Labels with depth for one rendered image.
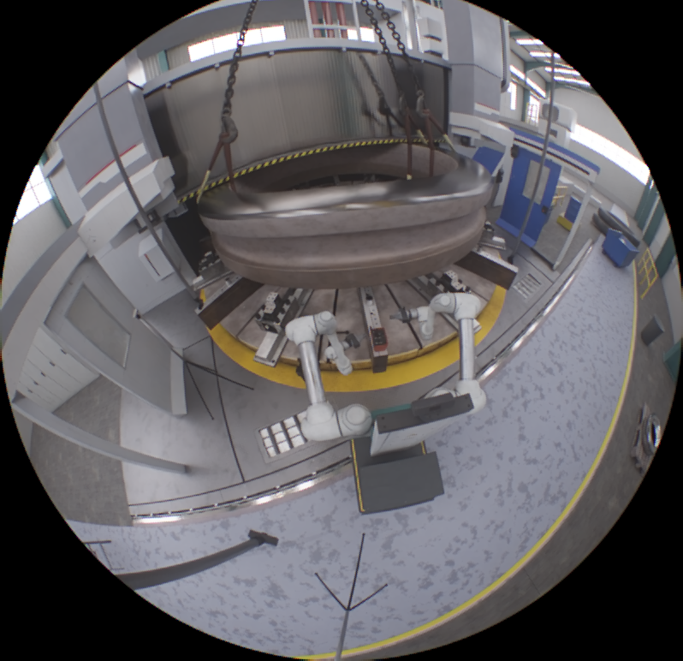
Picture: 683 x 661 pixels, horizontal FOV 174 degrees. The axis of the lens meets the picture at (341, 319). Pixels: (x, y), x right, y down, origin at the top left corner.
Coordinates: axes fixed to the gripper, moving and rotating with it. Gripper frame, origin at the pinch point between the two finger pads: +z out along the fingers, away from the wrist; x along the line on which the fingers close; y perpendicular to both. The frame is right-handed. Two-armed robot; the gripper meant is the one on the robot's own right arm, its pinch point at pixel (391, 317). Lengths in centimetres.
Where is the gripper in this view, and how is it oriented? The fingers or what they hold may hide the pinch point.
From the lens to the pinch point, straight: 193.1
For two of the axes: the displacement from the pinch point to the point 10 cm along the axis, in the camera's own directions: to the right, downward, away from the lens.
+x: 0.9, 7.8, -6.2
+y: -1.0, -6.1, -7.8
